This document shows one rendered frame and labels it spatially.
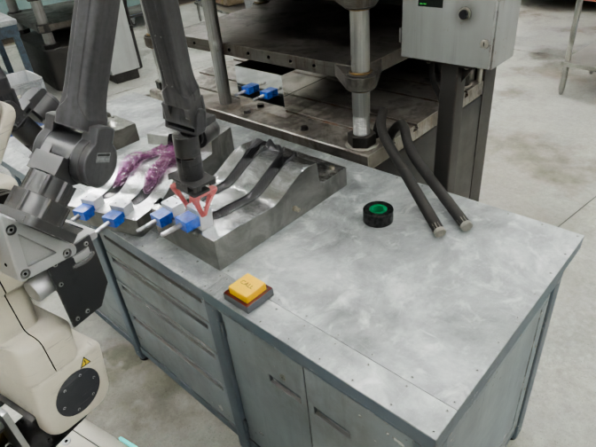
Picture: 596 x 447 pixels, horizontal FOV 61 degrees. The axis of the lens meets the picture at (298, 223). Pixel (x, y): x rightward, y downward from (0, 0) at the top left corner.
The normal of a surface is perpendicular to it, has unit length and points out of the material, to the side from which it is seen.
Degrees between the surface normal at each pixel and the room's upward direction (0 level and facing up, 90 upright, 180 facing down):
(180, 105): 104
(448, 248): 0
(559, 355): 0
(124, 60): 90
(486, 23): 90
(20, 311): 90
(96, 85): 99
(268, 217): 90
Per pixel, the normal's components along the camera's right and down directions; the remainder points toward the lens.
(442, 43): -0.67, 0.46
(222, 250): 0.74, 0.33
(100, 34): 0.90, 0.31
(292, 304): -0.08, -0.83
